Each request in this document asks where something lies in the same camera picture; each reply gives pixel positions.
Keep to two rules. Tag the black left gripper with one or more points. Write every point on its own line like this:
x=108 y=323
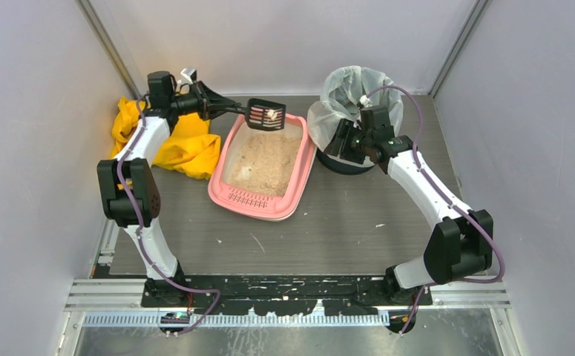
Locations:
x=204 y=100

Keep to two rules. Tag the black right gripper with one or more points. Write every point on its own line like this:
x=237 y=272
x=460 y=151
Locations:
x=345 y=139

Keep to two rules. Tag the black litter scoop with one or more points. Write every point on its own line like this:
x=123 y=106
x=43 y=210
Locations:
x=254 y=115

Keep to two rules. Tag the white bin liner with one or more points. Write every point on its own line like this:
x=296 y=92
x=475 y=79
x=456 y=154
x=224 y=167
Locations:
x=340 y=96

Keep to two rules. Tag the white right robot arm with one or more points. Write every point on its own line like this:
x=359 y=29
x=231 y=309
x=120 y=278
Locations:
x=460 y=242

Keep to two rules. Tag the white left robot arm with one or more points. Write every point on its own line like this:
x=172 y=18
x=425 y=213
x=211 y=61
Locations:
x=129 y=193

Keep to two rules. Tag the beige cat litter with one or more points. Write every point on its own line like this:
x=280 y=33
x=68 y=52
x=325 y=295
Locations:
x=264 y=164

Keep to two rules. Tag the pink litter box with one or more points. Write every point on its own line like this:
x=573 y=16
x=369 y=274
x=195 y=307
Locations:
x=224 y=193

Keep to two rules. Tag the black trash bin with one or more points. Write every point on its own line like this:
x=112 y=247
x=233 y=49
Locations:
x=333 y=165

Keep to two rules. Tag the yellow cloth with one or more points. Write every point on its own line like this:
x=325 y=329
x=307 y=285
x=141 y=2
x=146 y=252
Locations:
x=191 y=149

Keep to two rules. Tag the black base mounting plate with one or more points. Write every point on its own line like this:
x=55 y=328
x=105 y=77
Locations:
x=281 y=295

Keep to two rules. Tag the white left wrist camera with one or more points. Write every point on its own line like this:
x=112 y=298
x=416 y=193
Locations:
x=188 y=76

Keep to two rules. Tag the aluminium rail frame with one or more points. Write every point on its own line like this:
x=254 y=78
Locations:
x=338 y=229

